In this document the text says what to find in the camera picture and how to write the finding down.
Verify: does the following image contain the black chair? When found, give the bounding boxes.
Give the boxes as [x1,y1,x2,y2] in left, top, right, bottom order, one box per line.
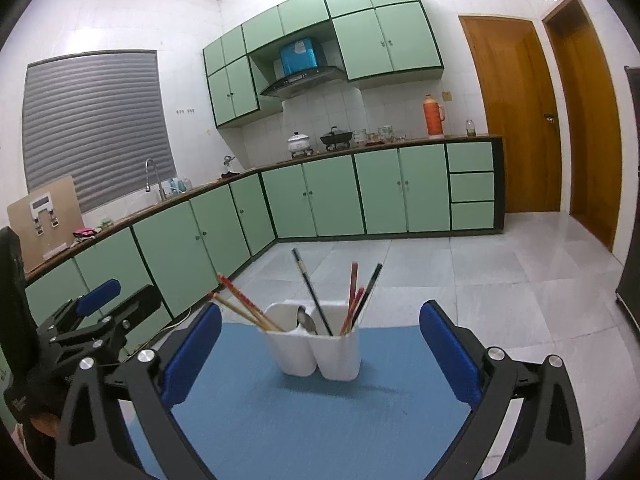
[0,227,39,376]

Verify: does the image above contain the black chopstick silver band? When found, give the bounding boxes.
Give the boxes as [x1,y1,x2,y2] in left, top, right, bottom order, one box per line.
[291,248,335,337]
[348,262,384,331]

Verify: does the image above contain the red patterned chopstick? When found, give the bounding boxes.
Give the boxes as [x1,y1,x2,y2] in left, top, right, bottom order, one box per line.
[341,261,359,336]
[216,273,287,333]
[344,287,366,335]
[207,291,273,333]

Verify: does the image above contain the white pot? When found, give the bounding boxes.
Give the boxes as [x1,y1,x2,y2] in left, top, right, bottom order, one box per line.
[286,131,316,156]

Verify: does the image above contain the grey window blind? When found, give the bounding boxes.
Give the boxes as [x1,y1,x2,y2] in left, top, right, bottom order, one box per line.
[22,50,177,213]

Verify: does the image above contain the person's left hand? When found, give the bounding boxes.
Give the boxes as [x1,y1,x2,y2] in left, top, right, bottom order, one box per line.
[22,409,62,440]

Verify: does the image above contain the white utensil holder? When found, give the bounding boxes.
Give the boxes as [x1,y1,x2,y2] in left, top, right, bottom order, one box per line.
[263,300,362,383]

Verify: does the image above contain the range hood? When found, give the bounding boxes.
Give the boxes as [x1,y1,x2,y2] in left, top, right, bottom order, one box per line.
[260,66,348,100]

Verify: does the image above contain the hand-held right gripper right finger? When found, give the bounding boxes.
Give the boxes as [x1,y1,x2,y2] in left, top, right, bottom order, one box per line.
[419,300,587,480]

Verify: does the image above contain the wooden door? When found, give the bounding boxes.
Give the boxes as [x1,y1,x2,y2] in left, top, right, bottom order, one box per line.
[459,15,563,213]
[542,0,623,252]

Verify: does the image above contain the green base kitchen cabinets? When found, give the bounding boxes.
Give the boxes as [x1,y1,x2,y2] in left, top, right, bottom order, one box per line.
[22,135,505,333]

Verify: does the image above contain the black wok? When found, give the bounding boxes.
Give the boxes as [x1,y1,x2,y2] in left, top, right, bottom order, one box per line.
[320,126,353,151]

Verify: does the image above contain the blue table mat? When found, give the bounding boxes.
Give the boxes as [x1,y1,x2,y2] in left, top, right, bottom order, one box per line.
[117,322,473,480]

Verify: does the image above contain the green wall kitchen cabinets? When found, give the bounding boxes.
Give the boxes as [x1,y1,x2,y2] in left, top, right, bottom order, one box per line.
[202,0,445,128]

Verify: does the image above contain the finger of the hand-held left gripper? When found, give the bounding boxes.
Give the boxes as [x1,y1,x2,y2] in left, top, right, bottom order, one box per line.
[50,285,162,361]
[37,278,122,333]

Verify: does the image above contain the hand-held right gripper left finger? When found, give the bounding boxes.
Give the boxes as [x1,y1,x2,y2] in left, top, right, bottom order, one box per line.
[52,302,223,480]

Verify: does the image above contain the wooden board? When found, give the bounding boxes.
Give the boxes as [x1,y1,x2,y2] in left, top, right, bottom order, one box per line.
[7,175,83,273]

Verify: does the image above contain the metal faucet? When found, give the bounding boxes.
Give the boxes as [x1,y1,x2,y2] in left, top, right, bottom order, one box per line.
[145,158,168,201]

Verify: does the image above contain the orange thermos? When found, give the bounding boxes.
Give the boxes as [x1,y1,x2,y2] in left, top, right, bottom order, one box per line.
[422,94,446,140]

